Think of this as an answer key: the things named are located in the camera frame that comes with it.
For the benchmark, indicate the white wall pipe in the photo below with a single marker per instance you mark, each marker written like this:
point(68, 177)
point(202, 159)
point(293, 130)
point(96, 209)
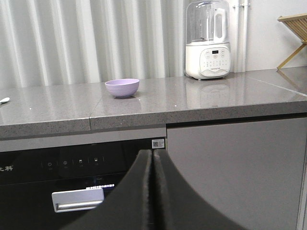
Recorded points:
point(241, 12)

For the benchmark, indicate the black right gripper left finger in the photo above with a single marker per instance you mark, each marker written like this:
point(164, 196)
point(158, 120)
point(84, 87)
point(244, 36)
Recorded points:
point(127, 206)

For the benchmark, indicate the grey cabinet door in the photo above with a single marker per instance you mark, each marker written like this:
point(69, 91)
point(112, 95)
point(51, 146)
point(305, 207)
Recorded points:
point(251, 172)

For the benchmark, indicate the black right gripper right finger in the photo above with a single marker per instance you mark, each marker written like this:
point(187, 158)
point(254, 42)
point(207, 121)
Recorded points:
point(177, 206)

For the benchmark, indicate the upper silver drawer handle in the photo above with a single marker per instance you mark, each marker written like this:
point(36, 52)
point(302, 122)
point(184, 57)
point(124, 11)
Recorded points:
point(77, 200)

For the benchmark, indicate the white soy milk blender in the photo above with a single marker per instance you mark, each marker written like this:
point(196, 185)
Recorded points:
point(207, 50)

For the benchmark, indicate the white pleated curtain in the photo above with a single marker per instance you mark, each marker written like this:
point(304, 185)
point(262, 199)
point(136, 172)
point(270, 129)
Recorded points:
point(55, 42)

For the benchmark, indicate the pale green plastic spoon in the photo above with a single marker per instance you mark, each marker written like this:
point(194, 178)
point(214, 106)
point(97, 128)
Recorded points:
point(5, 100)

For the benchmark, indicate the purple plastic bowl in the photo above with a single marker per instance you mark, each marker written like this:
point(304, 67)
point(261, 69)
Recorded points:
point(122, 87)

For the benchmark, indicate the black disinfection cabinet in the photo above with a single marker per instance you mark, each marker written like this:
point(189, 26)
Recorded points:
point(32, 169)

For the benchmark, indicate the wooden folding rack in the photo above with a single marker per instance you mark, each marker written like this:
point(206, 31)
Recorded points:
point(298, 25)

